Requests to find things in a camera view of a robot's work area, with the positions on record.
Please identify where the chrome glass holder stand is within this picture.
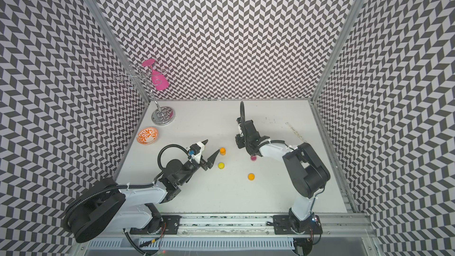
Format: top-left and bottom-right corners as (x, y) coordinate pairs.
(117, 61), (175, 126)

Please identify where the aluminium corner post left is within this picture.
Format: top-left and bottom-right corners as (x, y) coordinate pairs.
(83, 0), (150, 104)

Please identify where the orange patterned ceramic bowl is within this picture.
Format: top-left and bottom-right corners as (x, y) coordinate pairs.
(136, 127), (159, 145)

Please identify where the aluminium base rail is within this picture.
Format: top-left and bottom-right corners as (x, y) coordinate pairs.
(76, 212), (378, 239)

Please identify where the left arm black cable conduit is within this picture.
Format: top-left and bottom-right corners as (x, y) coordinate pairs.
(157, 143), (189, 171)

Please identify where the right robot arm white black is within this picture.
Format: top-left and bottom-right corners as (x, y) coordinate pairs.
(235, 117), (331, 234)

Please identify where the pink plastic wine glass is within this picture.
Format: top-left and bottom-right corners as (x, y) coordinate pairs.
(142, 59), (169, 91)

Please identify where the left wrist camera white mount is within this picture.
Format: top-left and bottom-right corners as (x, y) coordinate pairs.
(188, 143), (205, 164)

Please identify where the aluminium corner post right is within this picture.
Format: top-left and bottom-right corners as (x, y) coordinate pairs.
(310, 0), (378, 102)

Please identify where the aluminium corner post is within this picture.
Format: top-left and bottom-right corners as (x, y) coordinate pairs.
(310, 0), (378, 102)
(83, 0), (150, 104)

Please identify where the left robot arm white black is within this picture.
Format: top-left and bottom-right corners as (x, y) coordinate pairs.
(61, 141), (220, 243)

